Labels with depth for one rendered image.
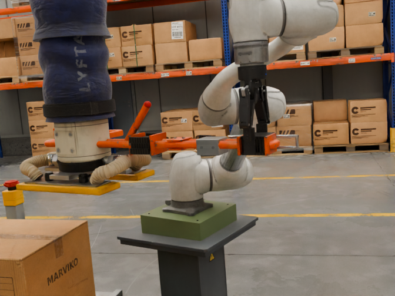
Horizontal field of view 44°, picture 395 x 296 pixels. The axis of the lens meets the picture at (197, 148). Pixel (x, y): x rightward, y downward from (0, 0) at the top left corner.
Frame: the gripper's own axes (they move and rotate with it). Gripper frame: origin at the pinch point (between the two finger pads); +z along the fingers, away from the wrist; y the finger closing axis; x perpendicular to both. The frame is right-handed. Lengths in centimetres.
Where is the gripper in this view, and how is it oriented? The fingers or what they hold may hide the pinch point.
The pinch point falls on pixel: (256, 141)
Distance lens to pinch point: 132.5
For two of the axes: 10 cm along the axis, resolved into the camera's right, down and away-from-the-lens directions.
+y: -4.8, 1.6, -8.6
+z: 0.7, 9.9, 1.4
